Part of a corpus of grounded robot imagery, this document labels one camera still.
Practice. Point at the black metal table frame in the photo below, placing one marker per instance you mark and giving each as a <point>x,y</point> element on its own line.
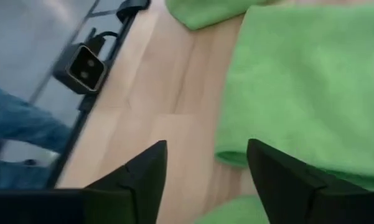
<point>68,146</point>

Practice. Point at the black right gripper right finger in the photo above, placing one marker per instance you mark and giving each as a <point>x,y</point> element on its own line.
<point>314,202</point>

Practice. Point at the person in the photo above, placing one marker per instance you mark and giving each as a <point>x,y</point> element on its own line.
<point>12,118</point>

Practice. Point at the small black edge bracket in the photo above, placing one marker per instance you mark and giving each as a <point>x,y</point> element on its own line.
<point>130,7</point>

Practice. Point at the green microfiber towel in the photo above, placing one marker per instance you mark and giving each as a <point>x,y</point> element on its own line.
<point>205,12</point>
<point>298,77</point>
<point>233,211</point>

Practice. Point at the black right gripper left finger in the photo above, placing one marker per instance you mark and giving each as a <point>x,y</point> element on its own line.
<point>65,205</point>

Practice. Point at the grey black depth camera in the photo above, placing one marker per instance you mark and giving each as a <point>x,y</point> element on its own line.
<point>84,68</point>

